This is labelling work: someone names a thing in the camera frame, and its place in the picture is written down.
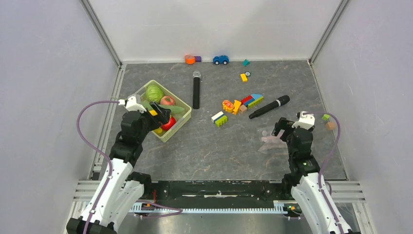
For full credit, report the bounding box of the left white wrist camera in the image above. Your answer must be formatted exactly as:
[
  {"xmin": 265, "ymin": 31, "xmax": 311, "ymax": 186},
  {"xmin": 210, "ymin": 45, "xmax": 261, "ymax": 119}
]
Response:
[{"xmin": 118, "ymin": 94, "xmax": 147, "ymax": 114}]

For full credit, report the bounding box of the teal block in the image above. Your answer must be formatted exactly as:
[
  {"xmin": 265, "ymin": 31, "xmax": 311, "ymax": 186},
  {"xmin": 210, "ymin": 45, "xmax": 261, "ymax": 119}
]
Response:
[{"xmin": 243, "ymin": 59, "xmax": 250, "ymax": 66}]

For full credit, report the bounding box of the red peach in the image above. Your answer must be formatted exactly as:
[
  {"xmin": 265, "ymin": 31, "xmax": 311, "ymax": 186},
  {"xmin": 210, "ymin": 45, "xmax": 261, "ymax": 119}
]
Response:
[{"xmin": 160, "ymin": 96, "xmax": 175, "ymax": 106}]

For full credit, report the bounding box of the clear polka dot zip bag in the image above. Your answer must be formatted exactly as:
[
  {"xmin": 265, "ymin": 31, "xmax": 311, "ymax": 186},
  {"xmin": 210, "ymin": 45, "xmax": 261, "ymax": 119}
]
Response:
[{"xmin": 257, "ymin": 127, "xmax": 287, "ymax": 154}]

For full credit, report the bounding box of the yellow brick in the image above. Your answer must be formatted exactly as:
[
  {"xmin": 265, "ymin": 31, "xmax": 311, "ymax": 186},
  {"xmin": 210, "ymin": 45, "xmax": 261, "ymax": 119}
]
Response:
[{"xmin": 240, "ymin": 73, "xmax": 248, "ymax": 82}]

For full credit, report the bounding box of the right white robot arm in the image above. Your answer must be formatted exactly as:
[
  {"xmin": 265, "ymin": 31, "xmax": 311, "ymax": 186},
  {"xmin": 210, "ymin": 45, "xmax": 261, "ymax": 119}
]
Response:
[{"xmin": 272, "ymin": 115, "xmax": 354, "ymax": 234}]

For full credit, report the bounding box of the small yellow fruit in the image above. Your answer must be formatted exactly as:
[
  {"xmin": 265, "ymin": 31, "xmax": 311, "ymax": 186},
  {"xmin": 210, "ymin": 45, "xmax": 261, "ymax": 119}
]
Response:
[{"xmin": 152, "ymin": 127, "xmax": 163, "ymax": 135}]

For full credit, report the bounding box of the red tomato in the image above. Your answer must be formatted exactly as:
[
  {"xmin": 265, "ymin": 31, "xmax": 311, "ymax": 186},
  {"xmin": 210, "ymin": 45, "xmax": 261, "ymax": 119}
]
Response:
[{"xmin": 161, "ymin": 116, "xmax": 176, "ymax": 132}]

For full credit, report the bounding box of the orange brick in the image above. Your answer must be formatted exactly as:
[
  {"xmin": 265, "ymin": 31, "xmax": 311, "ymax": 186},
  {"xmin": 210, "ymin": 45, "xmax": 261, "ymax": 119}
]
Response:
[{"xmin": 232, "ymin": 100, "xmax": 242, "ymax": 115}]

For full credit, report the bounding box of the green cube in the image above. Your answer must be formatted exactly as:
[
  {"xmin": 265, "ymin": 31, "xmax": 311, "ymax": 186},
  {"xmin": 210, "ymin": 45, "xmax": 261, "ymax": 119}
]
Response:
[{"xmin": 321, "ymin": 114, "xmax": 331, "ymax": 122}]

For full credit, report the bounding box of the light green plastic basket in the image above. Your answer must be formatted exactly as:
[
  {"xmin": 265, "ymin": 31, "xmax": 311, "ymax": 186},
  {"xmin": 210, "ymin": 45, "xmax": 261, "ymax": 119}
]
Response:
[{"xmin": 134, "ymin": 80, "xmax": 192, "ymax": 143}]

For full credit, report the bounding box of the slanted black microphone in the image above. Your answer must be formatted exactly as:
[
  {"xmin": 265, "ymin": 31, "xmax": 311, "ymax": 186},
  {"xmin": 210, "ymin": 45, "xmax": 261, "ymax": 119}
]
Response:
[{"xmin": 248, "ymin": 95, "xmax": 290, "ymax": 119}]

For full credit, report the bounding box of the orange cartoon figure block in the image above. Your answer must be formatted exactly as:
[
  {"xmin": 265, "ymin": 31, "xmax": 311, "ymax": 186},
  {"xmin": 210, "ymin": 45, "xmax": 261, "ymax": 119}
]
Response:
[{"xmin": 222, "ymin": 100, "xmax": 234, "ymax": 113}]

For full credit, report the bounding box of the upright black microphone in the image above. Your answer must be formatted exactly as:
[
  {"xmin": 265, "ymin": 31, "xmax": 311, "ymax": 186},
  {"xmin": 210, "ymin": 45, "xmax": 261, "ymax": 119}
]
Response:
[{"xmin": 192, "ymin": 71, "xmax": 201, "ymax": 109}]

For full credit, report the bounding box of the white blue green brick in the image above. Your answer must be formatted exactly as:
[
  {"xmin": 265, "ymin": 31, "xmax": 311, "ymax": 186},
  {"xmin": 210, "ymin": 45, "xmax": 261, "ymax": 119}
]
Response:
[{"xmin": 211, "ymin": 111, "xmax": 228, "ymax": 127}]

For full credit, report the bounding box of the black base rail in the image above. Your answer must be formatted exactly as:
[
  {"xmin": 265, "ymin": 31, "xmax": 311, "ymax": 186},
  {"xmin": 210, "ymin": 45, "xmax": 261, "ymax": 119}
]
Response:
[{"xmin": 140, "ymin": 180, "xmax": 295, "ymax": 209}]

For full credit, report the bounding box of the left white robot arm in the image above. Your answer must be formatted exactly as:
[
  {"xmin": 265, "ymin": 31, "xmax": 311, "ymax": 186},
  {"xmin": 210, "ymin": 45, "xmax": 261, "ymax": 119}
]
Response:
[{"xmin": 66, "ymin": 99, "xmax": 171, "ymax": 234}]

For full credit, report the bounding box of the long green cucumber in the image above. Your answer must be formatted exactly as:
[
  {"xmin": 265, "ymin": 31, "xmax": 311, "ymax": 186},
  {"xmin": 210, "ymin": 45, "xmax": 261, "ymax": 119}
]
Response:
[{"xmin": 141, "ymin": 100, "xmax": 186, "ymax": 114}]

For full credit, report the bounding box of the multicolour brick stack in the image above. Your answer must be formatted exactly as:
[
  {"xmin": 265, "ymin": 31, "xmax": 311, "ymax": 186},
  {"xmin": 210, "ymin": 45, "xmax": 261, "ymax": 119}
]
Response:
[{"xmin": 241, "ymin": 94, "xmax": 263, "ymax": 108}]

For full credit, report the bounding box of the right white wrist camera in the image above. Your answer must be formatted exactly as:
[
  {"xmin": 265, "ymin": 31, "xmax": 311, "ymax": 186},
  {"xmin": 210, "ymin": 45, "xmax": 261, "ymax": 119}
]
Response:
[{"xmin": 292, "ymin": 111, "xmax": 315, "ymax": 131}]

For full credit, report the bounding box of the tan wooden cube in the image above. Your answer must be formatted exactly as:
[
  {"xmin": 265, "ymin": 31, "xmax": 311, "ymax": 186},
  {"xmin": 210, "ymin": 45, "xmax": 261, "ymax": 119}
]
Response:
[{"xmin": 325, "ymin": 121, "xmax": 337, "ymax": 131}]

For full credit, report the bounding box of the green cabbage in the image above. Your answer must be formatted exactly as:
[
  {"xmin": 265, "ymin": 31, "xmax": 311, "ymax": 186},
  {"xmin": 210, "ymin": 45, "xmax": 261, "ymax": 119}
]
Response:
[{"xmin": 145, "ymin": 84, "xmax": 164, "ymax": 104}]

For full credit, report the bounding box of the blue toy car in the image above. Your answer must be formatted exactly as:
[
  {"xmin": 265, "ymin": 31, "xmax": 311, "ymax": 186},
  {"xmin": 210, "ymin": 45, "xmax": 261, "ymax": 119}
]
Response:
[{"xmin": 213, "ymin": 55, "xmax": 229, "ymax": 65}]

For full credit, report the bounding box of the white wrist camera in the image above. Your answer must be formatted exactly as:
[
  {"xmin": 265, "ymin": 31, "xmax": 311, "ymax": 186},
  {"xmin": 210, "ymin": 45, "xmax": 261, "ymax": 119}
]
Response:
[
  {"xmin": 118, "ymin": 94, "xmax": 147, "ymax": 114},
  {"xmin": 292, "ymin": 111, "xmax": 315, "ymax": 131}
]

